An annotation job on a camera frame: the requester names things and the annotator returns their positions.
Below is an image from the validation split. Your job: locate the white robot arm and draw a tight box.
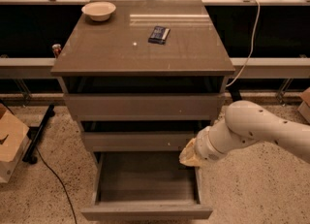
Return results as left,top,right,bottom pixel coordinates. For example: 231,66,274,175
179,100,310,167

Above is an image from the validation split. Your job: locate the black stand leg left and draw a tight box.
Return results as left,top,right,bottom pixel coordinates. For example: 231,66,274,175
22,105,55,164

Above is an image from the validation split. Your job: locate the cardboard box left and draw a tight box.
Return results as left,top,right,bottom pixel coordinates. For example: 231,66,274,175
0,104,29,183

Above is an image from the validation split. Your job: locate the grey middle drawer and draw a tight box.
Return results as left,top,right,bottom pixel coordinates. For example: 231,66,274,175
81,120,210,151

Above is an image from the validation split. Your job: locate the black stand leg right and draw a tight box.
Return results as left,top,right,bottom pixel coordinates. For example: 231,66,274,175
228,82,242,102

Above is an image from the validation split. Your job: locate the grey drawer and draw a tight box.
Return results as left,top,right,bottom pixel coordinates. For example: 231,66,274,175
63,77,227,122
81,151,212,221
81,120,210,151

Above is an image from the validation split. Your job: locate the cardboard box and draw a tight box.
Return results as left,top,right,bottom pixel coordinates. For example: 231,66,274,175
0,104,29,183
297,87,310,123

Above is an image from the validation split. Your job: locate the grey top drawer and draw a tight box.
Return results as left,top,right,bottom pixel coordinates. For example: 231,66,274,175
63,77,227,122

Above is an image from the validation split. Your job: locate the beige paper bowl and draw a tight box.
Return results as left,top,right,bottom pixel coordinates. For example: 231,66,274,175
81,2,116,22

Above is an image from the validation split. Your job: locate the red soda can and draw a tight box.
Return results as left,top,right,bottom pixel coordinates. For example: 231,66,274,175
52,44,62,58

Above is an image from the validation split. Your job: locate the white cable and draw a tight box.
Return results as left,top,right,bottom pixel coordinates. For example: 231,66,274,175
225,0,262,88

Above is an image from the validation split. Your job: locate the grey bottom drawer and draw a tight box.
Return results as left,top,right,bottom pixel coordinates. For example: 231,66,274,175
81,151,212,221

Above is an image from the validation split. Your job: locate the cardboard box right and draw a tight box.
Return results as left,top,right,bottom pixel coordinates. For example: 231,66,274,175
297,87,310,123

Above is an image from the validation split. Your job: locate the black floor cable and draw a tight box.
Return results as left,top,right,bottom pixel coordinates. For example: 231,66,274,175
35,148,78,224

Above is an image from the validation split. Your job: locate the black stand leg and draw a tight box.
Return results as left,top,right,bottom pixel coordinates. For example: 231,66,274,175
228,82,242,102
22,105,55,164

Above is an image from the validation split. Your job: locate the grey drawer cabinet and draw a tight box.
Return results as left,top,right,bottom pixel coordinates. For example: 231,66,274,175
50,0,236,171

